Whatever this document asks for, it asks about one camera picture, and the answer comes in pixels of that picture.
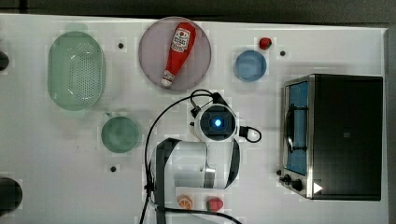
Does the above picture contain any black cable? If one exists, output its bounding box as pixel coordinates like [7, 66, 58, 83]
[137, 89, 263, 224]

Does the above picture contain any green mug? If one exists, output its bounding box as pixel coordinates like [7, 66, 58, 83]
[101, 113, 141, 153]

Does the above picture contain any red strawberry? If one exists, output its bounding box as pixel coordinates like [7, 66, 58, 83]
[259, 37, 272, 50]

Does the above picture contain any blue bowl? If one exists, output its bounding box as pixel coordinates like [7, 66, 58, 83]
[234, 50, 267, 82]

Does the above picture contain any black cylinder post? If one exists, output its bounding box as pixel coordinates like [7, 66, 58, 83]
[0, 51, 9, 71]
[0, 177, 23, 216]

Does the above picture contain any red ketchup bottle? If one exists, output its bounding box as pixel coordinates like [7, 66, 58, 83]
[162, 22, 196, 87]

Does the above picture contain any green colander basket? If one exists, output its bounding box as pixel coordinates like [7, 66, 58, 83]
[48, 31, 106, 111]

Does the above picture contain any grey round plate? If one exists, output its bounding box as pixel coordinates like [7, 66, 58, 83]
[138, 17, 211, 91]

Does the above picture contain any black toaster oven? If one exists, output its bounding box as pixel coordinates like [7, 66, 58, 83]
[276, 74, 384, 201]

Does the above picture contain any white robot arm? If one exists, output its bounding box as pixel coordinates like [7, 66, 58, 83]
[150, 104, 240, 224]

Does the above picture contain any orange slice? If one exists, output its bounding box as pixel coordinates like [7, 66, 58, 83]
[177, 195, 193, 210]

